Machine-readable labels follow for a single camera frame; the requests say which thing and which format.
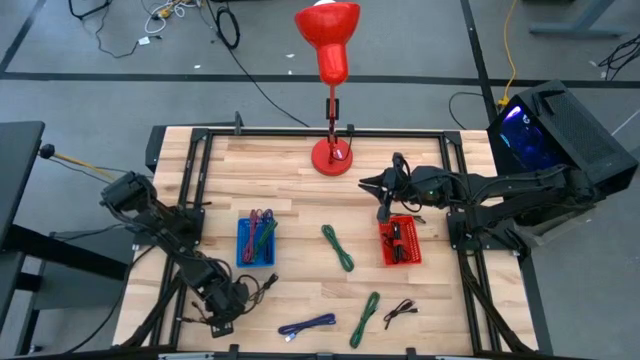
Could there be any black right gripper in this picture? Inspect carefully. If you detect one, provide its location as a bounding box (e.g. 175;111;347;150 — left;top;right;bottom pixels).
358;152;451;224

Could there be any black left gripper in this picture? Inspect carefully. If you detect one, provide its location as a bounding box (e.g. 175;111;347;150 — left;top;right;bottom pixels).
202;272;250;339

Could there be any blue plastic basket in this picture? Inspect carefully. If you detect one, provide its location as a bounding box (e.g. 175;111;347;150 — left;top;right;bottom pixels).
235;217;277;269

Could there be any red plastic basket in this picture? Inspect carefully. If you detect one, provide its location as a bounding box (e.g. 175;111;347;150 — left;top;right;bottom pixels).
378;214;424;266

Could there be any red desk lamp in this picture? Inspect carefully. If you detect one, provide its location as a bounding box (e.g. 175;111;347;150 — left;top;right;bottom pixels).
293;0;362;177

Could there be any black computer tower blue glow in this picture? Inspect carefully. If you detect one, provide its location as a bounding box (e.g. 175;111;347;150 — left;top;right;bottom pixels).
485;78;640;201

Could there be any black knob yellow stick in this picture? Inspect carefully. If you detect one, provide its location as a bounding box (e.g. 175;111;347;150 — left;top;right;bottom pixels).
38;143;119;182

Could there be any grey desk foot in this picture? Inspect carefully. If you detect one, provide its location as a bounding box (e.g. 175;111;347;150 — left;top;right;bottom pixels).
528;0;631;39

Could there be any black desk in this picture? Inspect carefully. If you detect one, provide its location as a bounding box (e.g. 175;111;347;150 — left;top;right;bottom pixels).
0;120;132;357

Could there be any blue braided USB cable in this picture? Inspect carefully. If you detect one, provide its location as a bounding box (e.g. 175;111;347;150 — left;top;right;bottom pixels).
277;312;338;344

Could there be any black aluminium table frame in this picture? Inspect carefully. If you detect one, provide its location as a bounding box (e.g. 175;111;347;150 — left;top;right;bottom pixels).
119;127;539;360

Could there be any black arm cable sleeve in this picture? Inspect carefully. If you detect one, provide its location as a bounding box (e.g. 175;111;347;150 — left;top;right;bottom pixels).
457;249;531;354
119;244;196;351

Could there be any yellow floor cable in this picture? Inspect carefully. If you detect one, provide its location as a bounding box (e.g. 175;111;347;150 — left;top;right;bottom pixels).
497;0;521;109

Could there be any black coiled floor cable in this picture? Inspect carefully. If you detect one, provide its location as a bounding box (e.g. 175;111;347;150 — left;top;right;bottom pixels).
215;4;242;51

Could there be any black floor cable tangle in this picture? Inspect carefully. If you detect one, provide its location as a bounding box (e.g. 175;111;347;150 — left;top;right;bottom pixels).
597;34;640;81

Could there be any white floor cable bundle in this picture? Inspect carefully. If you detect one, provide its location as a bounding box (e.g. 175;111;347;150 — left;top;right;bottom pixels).
143;0;201;36

